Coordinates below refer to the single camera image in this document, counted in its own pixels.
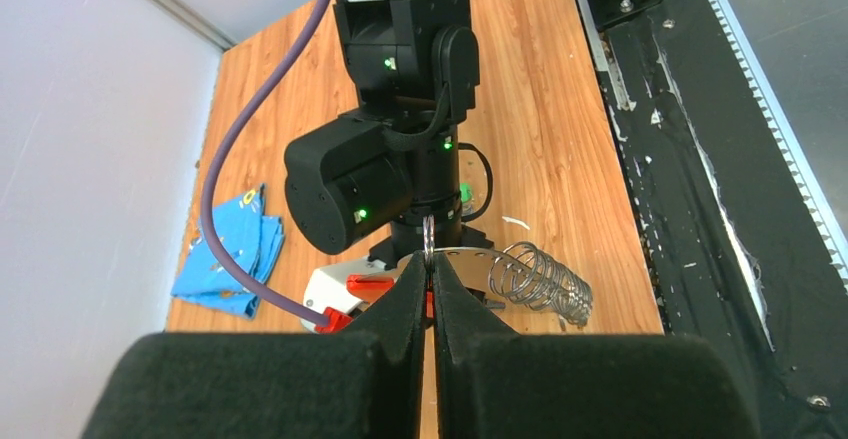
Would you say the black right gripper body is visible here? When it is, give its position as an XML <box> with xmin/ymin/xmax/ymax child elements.
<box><xmin>367</xmin><ymin>220</ymin><xmax>495</xmax><ymax>272</ymax></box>

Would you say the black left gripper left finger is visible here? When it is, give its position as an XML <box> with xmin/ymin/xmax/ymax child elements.
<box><xmin>82</xmin><ymin>253</ymin><xmax>428</xmax><ymax>438</ymax></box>

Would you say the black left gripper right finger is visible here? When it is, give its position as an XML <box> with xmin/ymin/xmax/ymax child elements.
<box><xmin>433</xmin><ymin>253</ymin><xmax>759</xmax><ymax>438</ymax></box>

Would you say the metal keyring plate with spring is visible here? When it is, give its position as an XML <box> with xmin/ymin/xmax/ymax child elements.
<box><xmin>422</xmin><ymin>215</ymin><xmax>594</xmax><ymax>328</ymax></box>

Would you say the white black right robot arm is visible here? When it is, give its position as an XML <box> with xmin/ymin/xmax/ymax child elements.
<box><xmin>284</xmin><ymin>0</ymin><xmax>491</xmax><ymax>266</ymax></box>

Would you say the small white scrap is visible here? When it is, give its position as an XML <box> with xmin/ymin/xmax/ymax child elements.
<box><xmin>502</xmin><ymin>216</ymin><xmax>531</xmax><ymax>231</ymax></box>

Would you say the blue folded cloth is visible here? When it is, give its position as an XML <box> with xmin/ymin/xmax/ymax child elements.
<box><xmin>170</xmin><ymin>183</ymin><xmax>286</xmax><ymax>321</ymax></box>

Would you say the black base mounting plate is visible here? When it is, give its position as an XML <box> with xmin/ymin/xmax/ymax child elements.
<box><xmin>577</xmin><ymin>0</ymin><xmax>847</xmax><ymax>438</ymax></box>

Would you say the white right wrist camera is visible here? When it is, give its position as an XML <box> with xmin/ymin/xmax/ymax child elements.
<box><xmin>303</xmin><ymin>257</ymin><xmax>399</xmax><ymax>314</ymax></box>

